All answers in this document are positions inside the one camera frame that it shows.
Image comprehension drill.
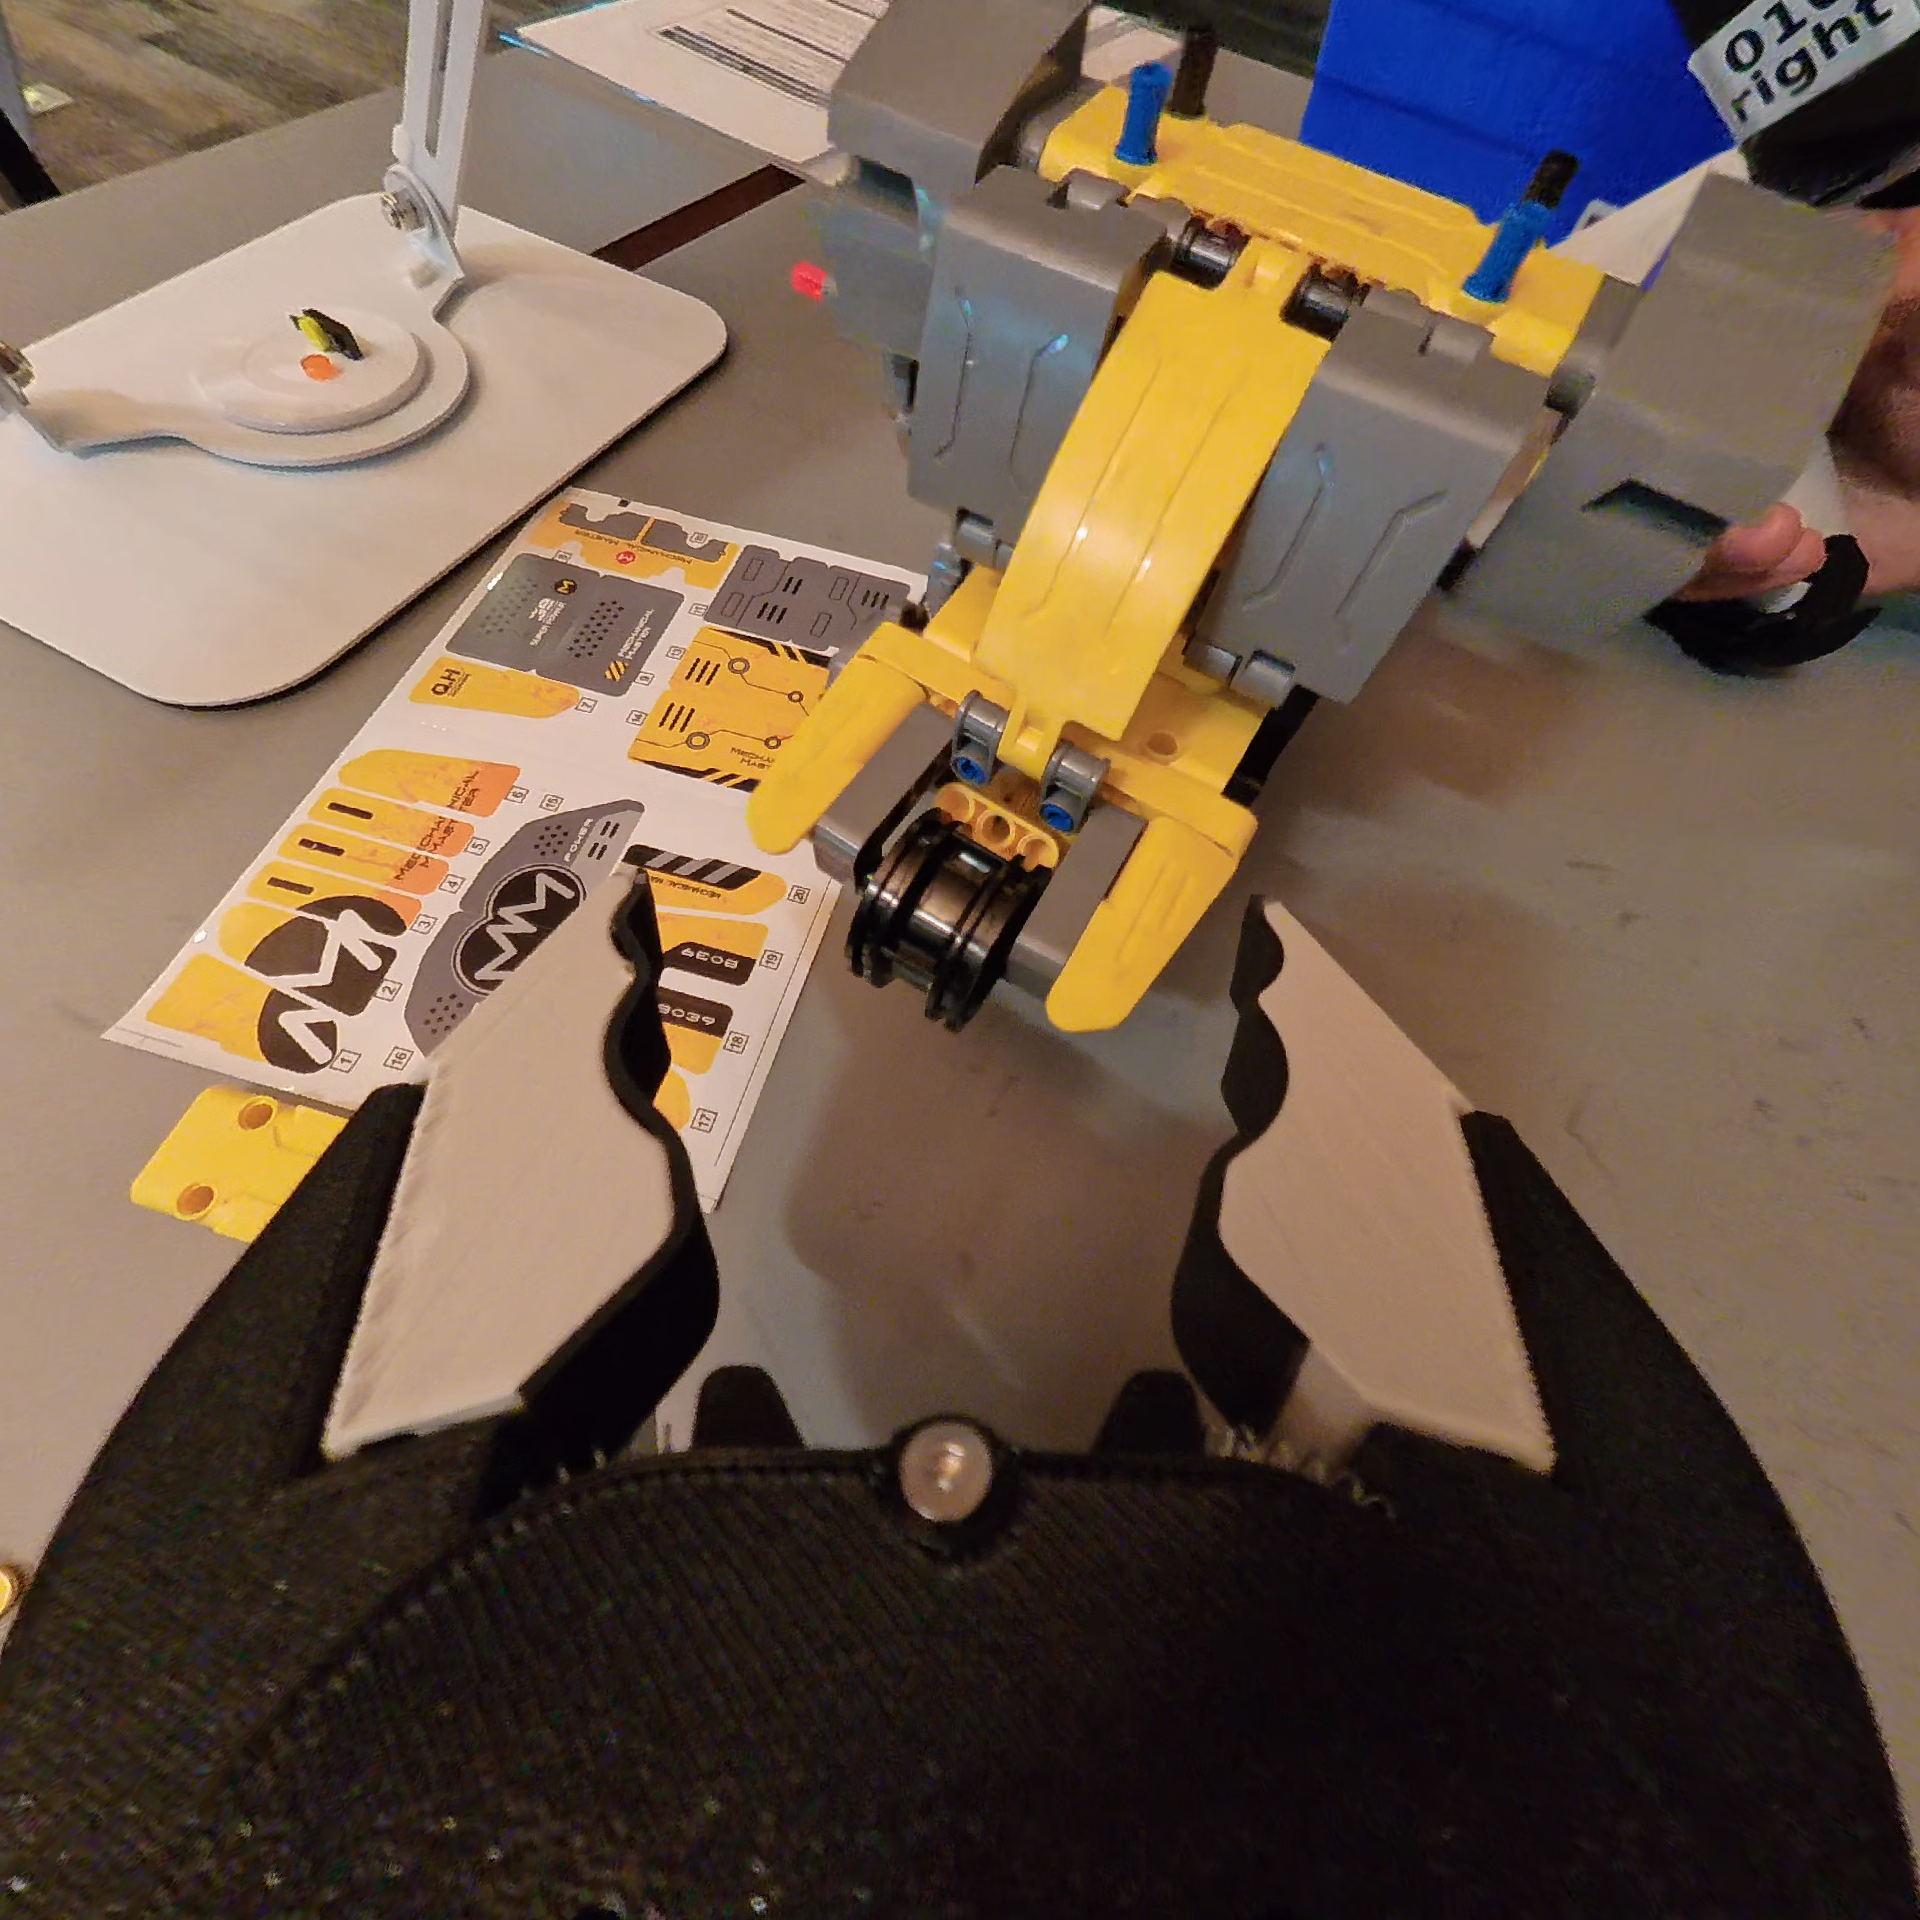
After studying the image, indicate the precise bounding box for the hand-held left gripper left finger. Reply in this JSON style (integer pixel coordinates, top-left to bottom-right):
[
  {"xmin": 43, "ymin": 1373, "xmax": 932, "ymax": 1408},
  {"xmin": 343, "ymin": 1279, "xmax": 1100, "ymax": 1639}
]
[{"xmin": 321, "ymin": 867, "xmax": 724, "ymax": 1467}]

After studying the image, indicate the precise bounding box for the building instruction booklet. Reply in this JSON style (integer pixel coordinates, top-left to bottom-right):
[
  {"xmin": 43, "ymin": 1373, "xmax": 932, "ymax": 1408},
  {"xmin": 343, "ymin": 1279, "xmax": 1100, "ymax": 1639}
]
[{"xmin": 104, "ymin": 487, "xmax": 932, "ymax": 1213}]

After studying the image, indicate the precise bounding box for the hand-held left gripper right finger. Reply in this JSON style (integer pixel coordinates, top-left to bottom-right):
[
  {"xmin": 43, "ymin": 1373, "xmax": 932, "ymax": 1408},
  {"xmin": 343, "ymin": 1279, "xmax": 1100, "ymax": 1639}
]
[{"xmin": 1169, "ymin": 895, "xmax": 1556, "ymax": 1474}]

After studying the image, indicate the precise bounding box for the yellow building-block brick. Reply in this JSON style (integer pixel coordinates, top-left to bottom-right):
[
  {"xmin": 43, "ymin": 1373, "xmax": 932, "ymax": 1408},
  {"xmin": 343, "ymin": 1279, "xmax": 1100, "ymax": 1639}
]
[{"xmin": 129, "ymin": 1083, "xmax": 356, "ymax": 1249}]

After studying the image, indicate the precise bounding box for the printed paper sheet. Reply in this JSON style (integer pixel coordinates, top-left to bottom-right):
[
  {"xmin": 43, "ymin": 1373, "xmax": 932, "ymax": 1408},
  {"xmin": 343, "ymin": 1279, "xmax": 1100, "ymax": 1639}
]
[{"xmin": 518, "ymin": 0, "xmax": 904, "ymax": 161}]

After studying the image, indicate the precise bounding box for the yellow grey building-block toy robot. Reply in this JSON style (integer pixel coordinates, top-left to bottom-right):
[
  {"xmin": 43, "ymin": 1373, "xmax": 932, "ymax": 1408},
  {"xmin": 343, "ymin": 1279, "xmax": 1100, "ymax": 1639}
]
[{"xmin": 747, "ymin": 0, "xmax": 1903, "ymax": 1040}]

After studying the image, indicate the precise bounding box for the person's right hand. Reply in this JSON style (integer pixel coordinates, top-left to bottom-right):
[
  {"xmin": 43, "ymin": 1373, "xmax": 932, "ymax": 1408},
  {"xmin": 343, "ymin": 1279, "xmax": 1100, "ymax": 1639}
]
[{"xmin": 1680, "ymin": 208, "xmax": 1920, "ymax": 605}]

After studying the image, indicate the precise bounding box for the blue box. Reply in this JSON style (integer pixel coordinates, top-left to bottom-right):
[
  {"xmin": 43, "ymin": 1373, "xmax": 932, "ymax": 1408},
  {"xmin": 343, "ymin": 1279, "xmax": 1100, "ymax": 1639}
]
[{"xmin": 1304, "ymin": 0, "xmax": 1743, "ymax": 252}]

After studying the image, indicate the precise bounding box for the white desk lamp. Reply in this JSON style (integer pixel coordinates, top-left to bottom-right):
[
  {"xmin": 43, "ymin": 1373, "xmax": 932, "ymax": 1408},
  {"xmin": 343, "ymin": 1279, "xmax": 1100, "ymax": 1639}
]
[{"xmin": 0, "ymin": 0, "xmax": 731, "ymax": 711}]

